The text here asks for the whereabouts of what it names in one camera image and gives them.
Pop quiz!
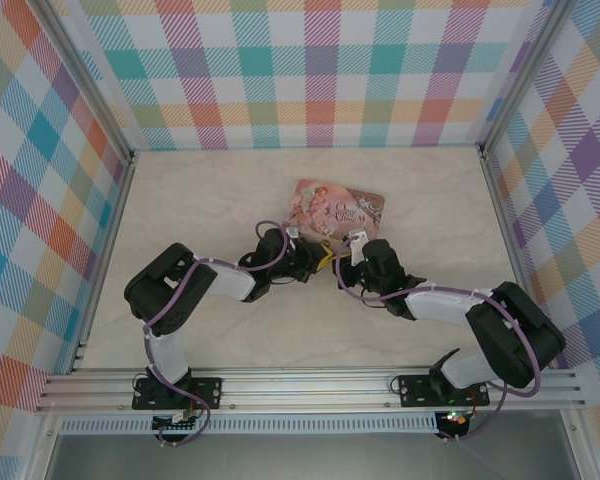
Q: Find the small yellow padlock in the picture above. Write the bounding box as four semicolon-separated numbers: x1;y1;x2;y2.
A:
314;243;335;272

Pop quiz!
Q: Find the white slotted cable duct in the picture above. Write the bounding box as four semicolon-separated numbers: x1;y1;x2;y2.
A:
59;416;439;437

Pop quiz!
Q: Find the small controller circuit board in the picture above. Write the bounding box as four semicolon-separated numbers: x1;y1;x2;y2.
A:
151;410;202;434
440;408;475;430

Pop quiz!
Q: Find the aluminium side rail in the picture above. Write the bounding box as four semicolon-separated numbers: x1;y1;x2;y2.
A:
479;144;551;369
67;152;139;374

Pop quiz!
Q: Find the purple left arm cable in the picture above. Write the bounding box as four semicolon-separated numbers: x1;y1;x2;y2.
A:
143;219;289;449

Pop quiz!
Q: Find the aluminium frame post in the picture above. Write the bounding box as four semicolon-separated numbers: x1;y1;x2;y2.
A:
42;0;137;162
479;0;569;151

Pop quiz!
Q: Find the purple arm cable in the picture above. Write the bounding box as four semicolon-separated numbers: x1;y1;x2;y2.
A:
331;235;544;444
143;219;289;449

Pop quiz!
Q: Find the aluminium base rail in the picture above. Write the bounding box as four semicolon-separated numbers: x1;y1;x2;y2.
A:
34;367;587;415

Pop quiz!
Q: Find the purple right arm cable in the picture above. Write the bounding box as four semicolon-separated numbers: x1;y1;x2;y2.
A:
331;235;544;444

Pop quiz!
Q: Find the pink fairy storybook diary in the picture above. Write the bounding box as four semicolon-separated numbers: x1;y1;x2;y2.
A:
281;178;387;247

